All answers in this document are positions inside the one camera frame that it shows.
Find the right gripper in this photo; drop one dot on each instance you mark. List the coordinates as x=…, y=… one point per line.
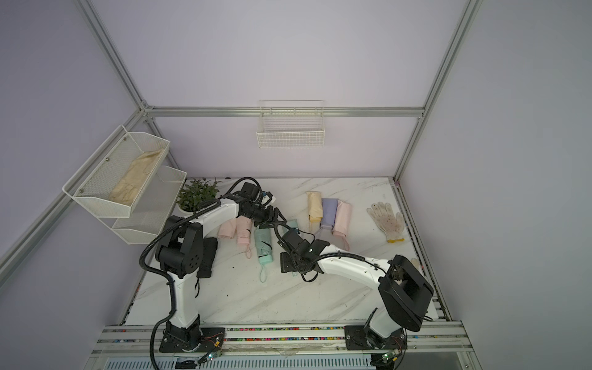
x=287, y=260

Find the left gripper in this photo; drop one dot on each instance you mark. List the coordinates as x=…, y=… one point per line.
x=271, y=219

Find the pink umbrella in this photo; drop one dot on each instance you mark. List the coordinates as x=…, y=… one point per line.
x=244, y=226
x=342, y=223

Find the teal umbrella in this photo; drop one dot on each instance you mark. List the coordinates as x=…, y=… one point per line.
x=262, y=239
x=293, y=225

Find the black umbrella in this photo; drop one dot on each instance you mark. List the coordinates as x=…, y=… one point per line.
x=208, y=256

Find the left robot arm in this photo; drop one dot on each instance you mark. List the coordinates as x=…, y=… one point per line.
x=177, y=253

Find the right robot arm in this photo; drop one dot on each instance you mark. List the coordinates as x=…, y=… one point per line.
x=405, y=293

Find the yellow umbrella in sleeve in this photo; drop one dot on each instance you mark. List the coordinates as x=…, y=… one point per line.
x=315, y=210

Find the purple umbrella in sleeve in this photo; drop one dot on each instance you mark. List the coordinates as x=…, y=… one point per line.
x=327, y=223

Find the potted green plant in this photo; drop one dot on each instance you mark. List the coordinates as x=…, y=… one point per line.
x=196, y=193

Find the white dotted work glove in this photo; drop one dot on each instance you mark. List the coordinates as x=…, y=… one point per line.
x=390, y=223

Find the cream work glove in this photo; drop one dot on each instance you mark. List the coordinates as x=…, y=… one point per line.
x=417, y=264

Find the beige gloves in shelf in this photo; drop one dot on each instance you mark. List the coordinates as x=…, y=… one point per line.
x=128, y=188

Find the white two-tier mesh shelf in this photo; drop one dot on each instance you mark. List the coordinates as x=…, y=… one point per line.
x=91, y=185

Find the white wire wall basket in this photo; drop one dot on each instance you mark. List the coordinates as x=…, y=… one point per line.
x=291, y=124

